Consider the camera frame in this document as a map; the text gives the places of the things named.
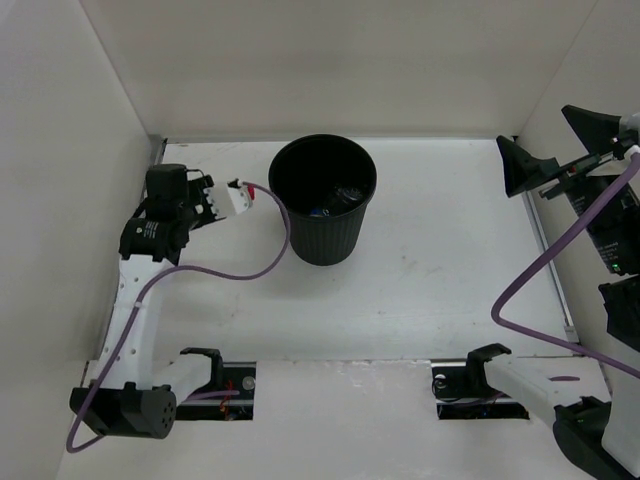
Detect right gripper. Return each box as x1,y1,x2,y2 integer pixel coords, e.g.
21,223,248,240
498,102,640,272

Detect clear bottle blue label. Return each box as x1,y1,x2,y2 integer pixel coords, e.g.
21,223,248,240
309,184,365,218

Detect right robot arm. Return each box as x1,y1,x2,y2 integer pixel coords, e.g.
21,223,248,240
463,105,639,479

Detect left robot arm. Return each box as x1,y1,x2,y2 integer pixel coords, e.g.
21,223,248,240
67,164,225,453

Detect black plastic waste bin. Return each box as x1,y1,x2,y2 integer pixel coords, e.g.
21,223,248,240
268,134,377,266

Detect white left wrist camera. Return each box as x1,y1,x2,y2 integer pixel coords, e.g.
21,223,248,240
208,179,254,220

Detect left aluminium rail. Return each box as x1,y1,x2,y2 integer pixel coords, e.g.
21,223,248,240
102,133,168,361

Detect aluminium rail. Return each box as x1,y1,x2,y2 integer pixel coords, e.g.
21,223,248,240
102,133,168,361
491,219,587,356

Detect right aluminium rail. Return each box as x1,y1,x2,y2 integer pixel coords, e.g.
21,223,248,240
491,219,587,356

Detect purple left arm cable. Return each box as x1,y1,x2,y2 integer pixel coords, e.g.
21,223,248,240
67,182,291,454

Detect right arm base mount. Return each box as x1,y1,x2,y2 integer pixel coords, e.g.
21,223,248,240
431,360,530,421

